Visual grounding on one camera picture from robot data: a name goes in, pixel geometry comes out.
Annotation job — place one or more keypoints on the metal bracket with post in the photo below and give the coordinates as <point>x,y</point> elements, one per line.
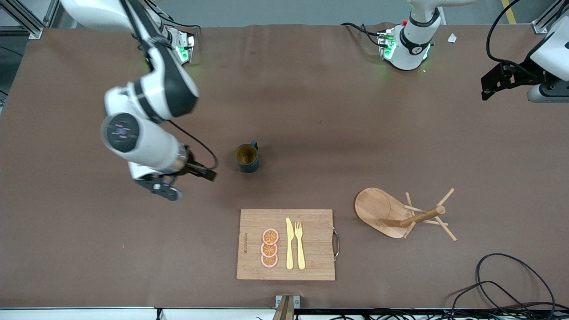
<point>286,306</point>

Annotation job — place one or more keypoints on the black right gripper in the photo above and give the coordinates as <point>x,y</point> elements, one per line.
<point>192,167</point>

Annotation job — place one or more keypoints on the yellow plastic knife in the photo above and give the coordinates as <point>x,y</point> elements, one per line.
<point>290,249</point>

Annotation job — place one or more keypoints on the toy orange slice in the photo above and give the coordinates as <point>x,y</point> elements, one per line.
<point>270,236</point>

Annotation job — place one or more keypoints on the white paper scrap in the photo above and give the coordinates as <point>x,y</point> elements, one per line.
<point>452,38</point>

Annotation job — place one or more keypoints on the aluminium frame profile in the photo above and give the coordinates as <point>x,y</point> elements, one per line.
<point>31,27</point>
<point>544,20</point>

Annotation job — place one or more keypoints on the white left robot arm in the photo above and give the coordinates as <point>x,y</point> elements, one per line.
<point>411,49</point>

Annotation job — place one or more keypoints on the yellow plastic fork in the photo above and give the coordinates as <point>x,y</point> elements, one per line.
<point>300,253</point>

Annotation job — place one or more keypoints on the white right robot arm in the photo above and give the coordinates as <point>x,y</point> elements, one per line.
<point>142,142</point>

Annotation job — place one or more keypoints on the dark teal cup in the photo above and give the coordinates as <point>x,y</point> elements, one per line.
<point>249,165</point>

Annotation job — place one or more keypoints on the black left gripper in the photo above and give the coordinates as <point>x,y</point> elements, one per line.
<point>521,76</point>

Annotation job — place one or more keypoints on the white table edge rail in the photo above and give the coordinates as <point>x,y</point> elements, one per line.
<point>89,314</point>

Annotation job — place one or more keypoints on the bamboo cutting board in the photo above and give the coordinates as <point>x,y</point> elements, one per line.
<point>315,244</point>

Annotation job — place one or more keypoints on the wooden mug tree rack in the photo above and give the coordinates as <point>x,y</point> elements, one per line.
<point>373,206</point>

